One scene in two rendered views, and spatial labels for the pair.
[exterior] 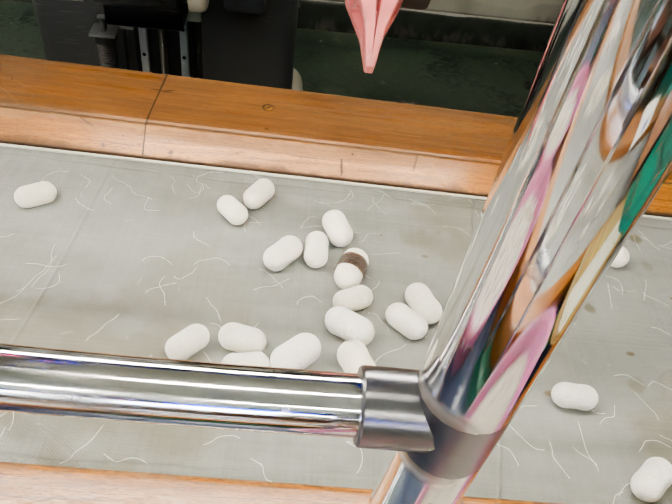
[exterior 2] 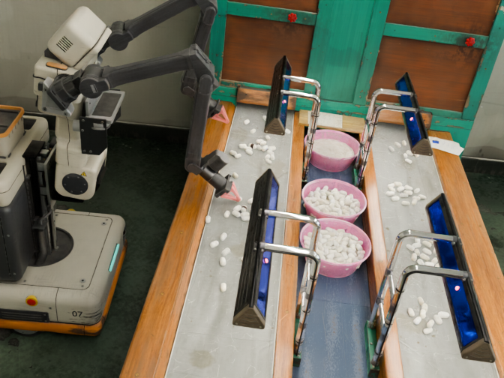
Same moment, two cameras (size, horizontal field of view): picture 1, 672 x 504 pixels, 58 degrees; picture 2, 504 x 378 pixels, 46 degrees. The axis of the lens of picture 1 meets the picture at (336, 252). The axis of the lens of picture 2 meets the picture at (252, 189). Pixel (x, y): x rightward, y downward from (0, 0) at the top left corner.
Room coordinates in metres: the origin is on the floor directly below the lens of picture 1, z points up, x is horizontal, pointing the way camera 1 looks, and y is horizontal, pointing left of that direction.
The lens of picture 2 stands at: (0.01, 2.32, 2.14)
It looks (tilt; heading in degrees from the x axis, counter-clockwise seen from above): 35 degrees down; 277
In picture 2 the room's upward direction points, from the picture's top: 7 degrees clockwise
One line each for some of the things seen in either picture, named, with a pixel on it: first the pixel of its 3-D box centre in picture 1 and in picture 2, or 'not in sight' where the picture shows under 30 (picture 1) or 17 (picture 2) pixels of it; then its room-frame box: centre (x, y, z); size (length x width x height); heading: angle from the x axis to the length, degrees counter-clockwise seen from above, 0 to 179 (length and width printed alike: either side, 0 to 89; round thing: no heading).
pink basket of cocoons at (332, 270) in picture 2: not in sight; (333, 250); (-0.10, 0.57, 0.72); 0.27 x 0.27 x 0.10
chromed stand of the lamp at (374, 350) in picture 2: not in sight; (413, 307); (-0.34, 0.97, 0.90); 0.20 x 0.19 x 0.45; 96
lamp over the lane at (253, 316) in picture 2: not in sight; (260, 236); (0.13, 1.02, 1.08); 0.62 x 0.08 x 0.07; 96
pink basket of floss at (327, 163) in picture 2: not in sight; (331, 151); (-0.03, -0.15, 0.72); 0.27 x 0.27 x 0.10
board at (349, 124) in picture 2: not in sight; (331, 121); (-0.01, -0.36, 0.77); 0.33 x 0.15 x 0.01; 6
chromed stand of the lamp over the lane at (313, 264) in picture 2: not in sight; (280, 287); (0.05, 1.01, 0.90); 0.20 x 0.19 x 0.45; 96
